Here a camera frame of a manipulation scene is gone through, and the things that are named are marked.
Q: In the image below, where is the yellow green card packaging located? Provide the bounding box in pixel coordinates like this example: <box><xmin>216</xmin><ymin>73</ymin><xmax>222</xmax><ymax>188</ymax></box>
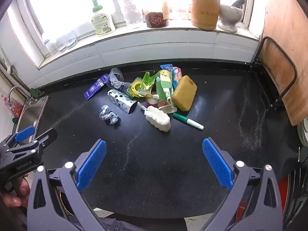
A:
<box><xmin>126</xmin><ymin>71</ymin><xmax>157</xmax><ymax>98</ymax></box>

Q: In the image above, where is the black metal rack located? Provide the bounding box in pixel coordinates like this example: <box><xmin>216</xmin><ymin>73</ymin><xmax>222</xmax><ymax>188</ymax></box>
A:
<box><xmin>250</xmin><ymin>36</ymin><xmax>297</xmax><ymax>109</ymax></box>

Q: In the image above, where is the red white wrapper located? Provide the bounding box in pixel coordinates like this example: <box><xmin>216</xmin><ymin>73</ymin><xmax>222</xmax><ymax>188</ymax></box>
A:
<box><xmin>147</xmin><ymin>94</ymin><xmax>174</xmax><ymax>113</ymax></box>

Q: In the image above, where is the glass jar of red spice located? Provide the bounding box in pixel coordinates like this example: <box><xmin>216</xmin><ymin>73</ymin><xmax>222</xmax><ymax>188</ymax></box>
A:
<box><xmin>144</xmin><ymin>5</ymin><xmax>170</xmax><ymax>28</ymax></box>

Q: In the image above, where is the grey stone mortar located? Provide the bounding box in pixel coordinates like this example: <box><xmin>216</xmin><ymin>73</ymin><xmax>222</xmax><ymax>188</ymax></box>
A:
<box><xmin>217</xmin><ymin>3</ymin><xmax>243</xmax><ymax>33</ymax></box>

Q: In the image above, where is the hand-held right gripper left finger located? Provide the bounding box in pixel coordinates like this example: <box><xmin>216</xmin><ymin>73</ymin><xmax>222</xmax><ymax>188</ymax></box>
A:
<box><xmin>26</xmin><ymin>139</ymin><xmax>107</xmax><ymax>231</ymax></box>

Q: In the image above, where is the yellow sponge block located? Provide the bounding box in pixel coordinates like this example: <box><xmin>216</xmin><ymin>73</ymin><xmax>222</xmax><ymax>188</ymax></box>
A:
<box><xmin>171</xmin><ymin>75</ymin><xmax>198</xmax><ymax>112</ymax></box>

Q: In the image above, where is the purple box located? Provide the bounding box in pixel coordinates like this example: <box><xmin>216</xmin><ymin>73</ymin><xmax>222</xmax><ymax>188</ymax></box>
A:
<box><xmin>83</xmin><ymin>73</ymin><xmax>110</xmax><ymax>101</ymax></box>

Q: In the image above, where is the green white marker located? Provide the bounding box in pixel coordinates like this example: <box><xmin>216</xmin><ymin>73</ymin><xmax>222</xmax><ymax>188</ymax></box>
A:
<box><xmin>172</xmin><ymin>112</ymin><xmax>204</xmax><ymax>130</ymax></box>

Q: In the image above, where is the grey paper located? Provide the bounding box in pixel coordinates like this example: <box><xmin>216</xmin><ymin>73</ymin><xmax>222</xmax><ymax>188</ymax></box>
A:
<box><xmin>109</xmin><ymin>76</ymin><xmax>131</xmax><ymax>93</ymax></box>

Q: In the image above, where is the colourful snack wrapper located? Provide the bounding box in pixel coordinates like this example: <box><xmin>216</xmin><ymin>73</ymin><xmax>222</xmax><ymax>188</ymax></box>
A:
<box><xmin>168</xmin><ymin>67</ymin><xmax>183</xmax><ymax>88</ymax></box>

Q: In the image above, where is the person's left hand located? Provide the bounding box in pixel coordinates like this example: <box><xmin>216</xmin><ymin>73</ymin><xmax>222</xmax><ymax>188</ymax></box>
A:
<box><xmin>0</xmin><ymin>176</ymin><xmax>31</xmax><ymax>208</ymax></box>

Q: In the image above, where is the red lid plastic jar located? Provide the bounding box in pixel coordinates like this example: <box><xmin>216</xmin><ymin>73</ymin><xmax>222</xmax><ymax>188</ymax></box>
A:
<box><xmin>172</xmin><ymin>0</ymin><xmax>190</xmax><ymax>21</ymax></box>

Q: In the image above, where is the green leafy vegetable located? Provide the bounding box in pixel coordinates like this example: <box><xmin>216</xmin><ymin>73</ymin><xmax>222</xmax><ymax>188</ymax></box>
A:
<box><xmin>30</xmin><ymin>88</ymin><xmax>45</xmax><ymax>99</ymax></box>

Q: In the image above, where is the red printed packet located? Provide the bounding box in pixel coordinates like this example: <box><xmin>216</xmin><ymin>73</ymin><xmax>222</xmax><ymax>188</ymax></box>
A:
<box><xmin>0</xmin><ymin>94</ymin><xmax>23</xmax><ymax>118</ymax></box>

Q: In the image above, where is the wooden chair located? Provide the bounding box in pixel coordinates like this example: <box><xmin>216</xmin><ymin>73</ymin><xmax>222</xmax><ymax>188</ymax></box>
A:
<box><xmin>261</xmin><ymin>0</ymin><xmax>308</xmax><ymax>127</ymax></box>

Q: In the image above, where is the green cap soap bottle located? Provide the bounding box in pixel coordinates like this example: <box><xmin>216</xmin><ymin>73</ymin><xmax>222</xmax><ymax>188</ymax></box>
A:
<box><xmin>91</xmin><ymin>0</ymin><xmax>116</xmax><ymax>36</ymax></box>

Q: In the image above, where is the clear crinkled plastic bag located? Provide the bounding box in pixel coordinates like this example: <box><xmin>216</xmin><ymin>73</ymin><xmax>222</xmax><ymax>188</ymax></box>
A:
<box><xmin>117</xmin><ymin>0</ymin><xmax>143</xmax><ymax>29</ymax></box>

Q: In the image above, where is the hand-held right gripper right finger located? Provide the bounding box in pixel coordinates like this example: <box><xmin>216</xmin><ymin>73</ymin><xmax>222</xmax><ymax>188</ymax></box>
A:
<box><xmin>202</xmin><ymin>137</ymin><xmax>284</xmax><ymax>231</ymax></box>

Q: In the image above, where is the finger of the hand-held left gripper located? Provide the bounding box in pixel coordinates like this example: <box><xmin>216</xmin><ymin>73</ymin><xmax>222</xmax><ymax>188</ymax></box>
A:
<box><xmin>0</xmin><ymin>126</ymin><xmax>36</xmax><ymax>150</ymax></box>
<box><xmin>7</xmin><ymin>128</ymin><xmax>58</xmax><ymax>156</ymax></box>

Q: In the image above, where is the clear plastic cup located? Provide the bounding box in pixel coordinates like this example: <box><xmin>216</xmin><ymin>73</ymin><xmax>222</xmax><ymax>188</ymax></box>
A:
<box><xmin>107</xmin><ymin>68</ymin><xmax>126</xmax><ymax>89</ymax></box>

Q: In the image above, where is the clear drinking glass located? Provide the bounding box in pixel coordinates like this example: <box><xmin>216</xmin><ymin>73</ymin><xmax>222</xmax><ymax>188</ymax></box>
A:
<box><xmin>56</xmin><ymin>30</ymin><xmax>79</xmax><ymax>51</ymax></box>
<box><xmin>42</xmin><ymin>32</ymin><xmax>60</xmax><ymax>56</ymax></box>

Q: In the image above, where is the red plastic object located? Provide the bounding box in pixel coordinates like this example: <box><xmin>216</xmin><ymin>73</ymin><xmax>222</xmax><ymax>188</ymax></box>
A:
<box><xmin>236</xmin><ymin>176</ymin><xmax>290</xmax><ymax>223</ymax></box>

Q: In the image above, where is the white foam piece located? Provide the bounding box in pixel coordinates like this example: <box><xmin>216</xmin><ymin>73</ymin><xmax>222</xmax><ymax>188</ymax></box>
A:
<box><xmin>144</xmin><ymin>105</ymin><xmax>171</xmax><ymax>133</ymax></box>

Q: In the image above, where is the steel faucet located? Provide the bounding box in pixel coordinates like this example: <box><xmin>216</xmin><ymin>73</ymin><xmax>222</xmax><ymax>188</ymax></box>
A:
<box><xmin>8</xmin><ymin>86</ymin><xmax>30</xmax><ymax>101</ymax></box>

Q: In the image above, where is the green snack packet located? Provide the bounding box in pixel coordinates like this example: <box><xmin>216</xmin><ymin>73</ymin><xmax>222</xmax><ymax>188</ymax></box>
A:
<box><xmin>155</xmin><ymin>69</ymin><xmax>175</xmax><ymax>106</ymax></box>

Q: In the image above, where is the wooden utensil holder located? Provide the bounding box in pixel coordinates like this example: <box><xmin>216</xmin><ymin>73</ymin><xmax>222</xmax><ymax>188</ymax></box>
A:
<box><xmin>191</xmin><ymin>0</ymin><xmax>221</xmax><ymax>30</ymax></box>

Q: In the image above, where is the steel sink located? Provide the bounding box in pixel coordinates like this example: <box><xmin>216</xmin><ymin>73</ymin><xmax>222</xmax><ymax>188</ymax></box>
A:
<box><xmin>14</xmin><ymin>95</ymin><xmax>50</xmax><ymax>147</ymax></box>

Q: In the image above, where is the orange label box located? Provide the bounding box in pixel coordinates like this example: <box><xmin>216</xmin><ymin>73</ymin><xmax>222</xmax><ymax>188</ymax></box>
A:
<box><xmin>162</xmin><ymin>0</ymin><xmax>170</xmax><ymax>20</ymax></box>

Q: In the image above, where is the grey paper ball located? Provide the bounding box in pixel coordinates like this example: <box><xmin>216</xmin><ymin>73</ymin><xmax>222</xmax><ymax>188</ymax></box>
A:
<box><xmin>99</xmin><ymin>105</ymin><xmax>119</xmax><ymax>125</ymax></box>

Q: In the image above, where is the white plate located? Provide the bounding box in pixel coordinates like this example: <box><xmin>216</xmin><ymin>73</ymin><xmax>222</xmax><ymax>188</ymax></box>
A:
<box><xmin>297</xmin><ymin>117</ymin><xmax>308</xmax><ymax>147</ymax></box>

